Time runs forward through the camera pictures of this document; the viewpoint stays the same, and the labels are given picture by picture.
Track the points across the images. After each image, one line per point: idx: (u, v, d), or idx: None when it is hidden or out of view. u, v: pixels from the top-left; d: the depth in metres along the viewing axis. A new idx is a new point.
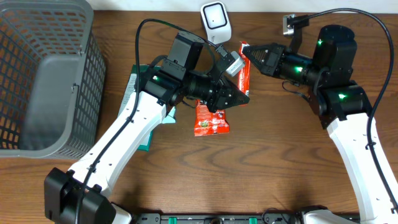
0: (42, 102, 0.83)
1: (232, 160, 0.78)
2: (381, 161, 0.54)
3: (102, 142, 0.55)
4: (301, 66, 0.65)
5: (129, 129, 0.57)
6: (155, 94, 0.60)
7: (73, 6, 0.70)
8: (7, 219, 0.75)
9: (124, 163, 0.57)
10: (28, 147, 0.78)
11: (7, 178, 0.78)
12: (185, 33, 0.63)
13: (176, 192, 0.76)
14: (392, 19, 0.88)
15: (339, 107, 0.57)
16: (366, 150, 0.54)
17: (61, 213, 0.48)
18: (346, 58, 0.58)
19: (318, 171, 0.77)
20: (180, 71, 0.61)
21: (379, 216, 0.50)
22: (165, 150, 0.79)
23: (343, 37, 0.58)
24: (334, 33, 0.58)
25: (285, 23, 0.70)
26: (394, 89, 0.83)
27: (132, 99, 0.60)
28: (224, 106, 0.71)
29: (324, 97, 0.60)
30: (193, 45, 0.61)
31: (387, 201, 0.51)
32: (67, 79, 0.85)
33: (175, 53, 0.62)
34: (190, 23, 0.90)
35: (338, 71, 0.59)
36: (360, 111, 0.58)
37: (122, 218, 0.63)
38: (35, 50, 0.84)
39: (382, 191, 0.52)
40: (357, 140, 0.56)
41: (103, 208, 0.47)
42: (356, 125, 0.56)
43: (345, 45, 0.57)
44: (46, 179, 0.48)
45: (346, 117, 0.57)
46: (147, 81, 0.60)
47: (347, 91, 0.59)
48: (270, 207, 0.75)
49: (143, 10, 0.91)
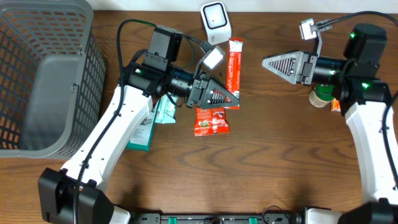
0: (42, 102, 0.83)
1: (232, 160, 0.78)
2: (392, 144, 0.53)
3: (92, 139, 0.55)
4: (333, 69, 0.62)
5: (117, 123, 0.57)
6: (140, 87, 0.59)
7: (73, 5, 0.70)
8: (7, 219, 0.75)
9: (116, 156, 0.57)
10: (28, 147, 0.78)
11: (7, 178, 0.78)
12: (162, 27, 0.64)
13: (176, 192, 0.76)
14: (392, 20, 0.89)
15: (360, 93, 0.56)
16: (379, 132, 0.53)
17: (58, 213, 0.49)
18: (375, 51, 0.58)
19: (319, 172, 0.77)
20: (162, 63, 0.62)
21: (380, 192, 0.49)
22: (165, 150, 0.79)
23: (375, 32, 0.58)
24: (367, 27, 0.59)
25: (310, 27, 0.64)
26: (394, 89, 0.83)
27: (117, 93, 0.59)
28: (206, 103, 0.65)
29: (349, 84, 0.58)
30: (171, 36, 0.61)
31: (390, 180, 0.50)
32: (67, 79, 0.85)
33: (155, 45, 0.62)
34: (190, 23, 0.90)
35: (365, 63, 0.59)
36: (380, 101, 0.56)
37: (122, 216, 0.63)
38: (35, 49, 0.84)
39: (387, 170, 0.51)
40: (372, 124, 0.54)
41: (99, 203, 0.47)
42: (374, 110, 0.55)
43: (376, 38, 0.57)
44: (39, 179, 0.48)
45: (365, 102, 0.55)
46: (130, 74, 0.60)
47: (370, 81, 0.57)
48: (270, 207, 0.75)
49: (143, 10, 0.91)
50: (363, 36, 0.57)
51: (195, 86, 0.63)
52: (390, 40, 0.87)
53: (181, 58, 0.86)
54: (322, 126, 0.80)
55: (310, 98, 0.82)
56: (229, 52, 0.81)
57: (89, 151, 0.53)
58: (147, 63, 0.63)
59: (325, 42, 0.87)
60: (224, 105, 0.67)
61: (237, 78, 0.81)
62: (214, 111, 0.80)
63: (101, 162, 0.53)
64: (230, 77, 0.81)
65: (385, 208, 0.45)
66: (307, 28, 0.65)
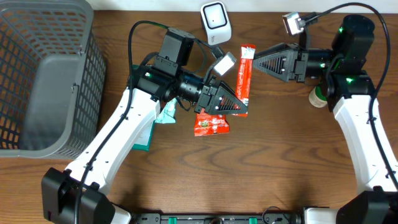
0: (42, 102, 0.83)
1: (232, 160, 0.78)
2: (380, 134, 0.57)
3: (98, 141, 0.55)
4: (323, 63, 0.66)
5: (124, 126, 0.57)
6: (148, 91, 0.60)
7: (73, 5, 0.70)
8: (7, 219, 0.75)
9: (120, 159, 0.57)
10: (28, 147, 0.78)
11: (7, 178, 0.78)
12: (175, 30, 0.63)
13: (176, 192, 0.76)
14: (392, 19, 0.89)
15: (346, 88, 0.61)
16: (367, 124, 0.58)
17: (60, 212, 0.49)
18: (362, 47, 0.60)
19: (318, 171, 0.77)
20: (172, 68, 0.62)
21: (373, 180, 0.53)
22: (165, 150, 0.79)
23: (364, 28, 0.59)
24: (356, 23, 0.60)
25: (296, 23, 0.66)
26: (394, 89, 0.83)
27: (125, 96, 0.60)
28: (214, 109, 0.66)
29: (334, 81, 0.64)
30: (183, 40, 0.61)
31: (382, 168, 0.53)
32: (67, 79, 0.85)
33: (165, 49, 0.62)
34: (190, 23, 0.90)
35: (352, 59, 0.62)
36: (365, 94, 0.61)
37: (122, 218, 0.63)
38: (35, 49, 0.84)
39: (379, 159, 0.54)
40: (360, 116, 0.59)
41: (102, 205, 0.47)
42: (360, 103, 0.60)
43: (364, 35, 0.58)
44: (43, 178, 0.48)
45: (351, 96, 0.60)
46: (140, 78, 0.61)
47: (354, 76, 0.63)
48: (269, 207, 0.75)
49: (142, 10, 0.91)
50: (351, 33, 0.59)
51: (203, 91, 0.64)
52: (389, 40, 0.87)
53: (192, 61, 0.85)
54: (322, 126, 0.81)
55: (310, 98, 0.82)
56: (242, 58, 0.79)
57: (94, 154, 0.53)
58: (157, 66, 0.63)
59: (325, 42, 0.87)
60: (232, 112, 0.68)
61: (247, 84, 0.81)
62: None
63: (105, 165, 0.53)
64: (240, 83, 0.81)
65: (380, 196, 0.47)
66: (294, 24, 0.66)
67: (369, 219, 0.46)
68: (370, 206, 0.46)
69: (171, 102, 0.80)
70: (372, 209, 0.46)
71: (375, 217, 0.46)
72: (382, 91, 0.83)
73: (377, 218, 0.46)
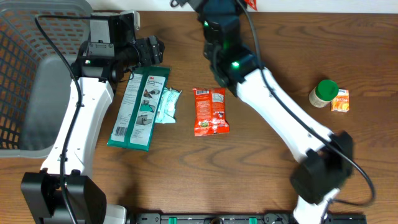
0: (40, 102, 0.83)
1: (232, 160, 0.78)
2: (286, 101, 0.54)
3: (61, 136, 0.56)
4: (236, 62, 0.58)
5: (83, 112, 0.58)
6: (96, 76, 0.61)
7: (73, 5, 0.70)
8: (7, 220, 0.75)
9: (92, 144, 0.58)
10: (28, 147, 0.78)
11: (8, 178, 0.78)
12: (98, 14, 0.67)
13: (176, 192, 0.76)
14: (392, 20, 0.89)
15: (237, 74, 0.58)
16: (270, 98, 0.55)
17: (52, 214, 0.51)
18: (232, 29, 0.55)
19: None
20: (109, 49, 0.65)
21: (300, 147, 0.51)
22: (165, 150, 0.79)
23: (225, 9, 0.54)
24: (215, 7, 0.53)
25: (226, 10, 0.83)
26: (395, 89, 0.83)
27: (73, 88, 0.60)
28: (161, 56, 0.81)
29: (226, 73, 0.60)
30: (109, 20, 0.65)
31: (303, 131, 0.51)
32: (66, 79, 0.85)
33: (96, 34, 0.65)
34: (191, 24, 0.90)
35: (231, 47, 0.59)
36: (255, 70, 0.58)
37: (116, 210, 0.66)
38: (35, 50, 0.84)
39: (295, 124, 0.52)
40: (262, 94, 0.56)
41: (88, 187, 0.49)
42: (254, 81, 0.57)
43: (224, 17, 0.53)
44: (22, 186, 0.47)
45: (245, 79, 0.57)
46: (82, 66, 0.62)
47: (240, 60, 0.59)
48: (269, 207, 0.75)
49: (143, 10, 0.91)
50: (216, 27, 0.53)
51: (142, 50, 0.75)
52: (389, 40, 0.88)
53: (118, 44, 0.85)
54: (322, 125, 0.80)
55: (310, 99, 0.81)
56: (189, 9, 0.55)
57: (64, 145, 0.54)
58: (93, 53, 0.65)
59: (324, 42, 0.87)
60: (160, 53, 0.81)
61: None
62: (214, 111, 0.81)
63: (77, 151, 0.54)
64: None
65: (314, 157, 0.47)
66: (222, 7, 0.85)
67: (316, 183, 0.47)
68: (310, 170, 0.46)
69: (171, 102, 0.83)
70: (314, 172, 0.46)
71: (320, 175, 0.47)
72: (383, 91, 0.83)
73: (323, 177, 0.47)
